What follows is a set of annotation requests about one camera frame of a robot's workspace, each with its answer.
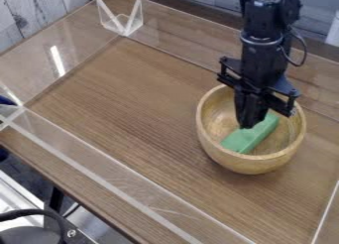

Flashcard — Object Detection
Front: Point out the metal bracket with screw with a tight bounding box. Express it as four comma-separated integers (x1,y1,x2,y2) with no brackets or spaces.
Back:
56,219,98,244

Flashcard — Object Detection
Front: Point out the black table leg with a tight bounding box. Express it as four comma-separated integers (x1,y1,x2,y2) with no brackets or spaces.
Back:
49,187,65,212

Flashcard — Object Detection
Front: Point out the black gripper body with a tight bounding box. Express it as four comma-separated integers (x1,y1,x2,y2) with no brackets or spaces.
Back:
218,36,300,117

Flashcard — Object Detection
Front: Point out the black cable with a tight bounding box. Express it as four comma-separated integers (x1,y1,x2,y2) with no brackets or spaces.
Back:
0,207,72,244

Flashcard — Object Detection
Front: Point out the clear acrylic corner bracket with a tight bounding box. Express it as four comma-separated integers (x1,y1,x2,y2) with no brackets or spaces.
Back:
95,0,143,37

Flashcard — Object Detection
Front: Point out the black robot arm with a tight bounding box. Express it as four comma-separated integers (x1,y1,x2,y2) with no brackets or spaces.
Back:
218,0,304,129

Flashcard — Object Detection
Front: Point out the brown wooden bowl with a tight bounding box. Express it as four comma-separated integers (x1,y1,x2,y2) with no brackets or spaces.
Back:
196,85,306,175

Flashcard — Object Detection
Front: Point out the clear acrylic front wall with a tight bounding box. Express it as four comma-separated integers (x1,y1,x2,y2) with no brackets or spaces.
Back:
0,81,255,244

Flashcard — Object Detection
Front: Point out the green rectangular block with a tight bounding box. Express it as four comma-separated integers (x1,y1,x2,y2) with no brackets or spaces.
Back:
220,113,279,154

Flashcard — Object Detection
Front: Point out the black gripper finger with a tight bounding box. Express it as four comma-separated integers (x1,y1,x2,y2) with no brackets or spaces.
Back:
235,87,254,129
251,94,268,126

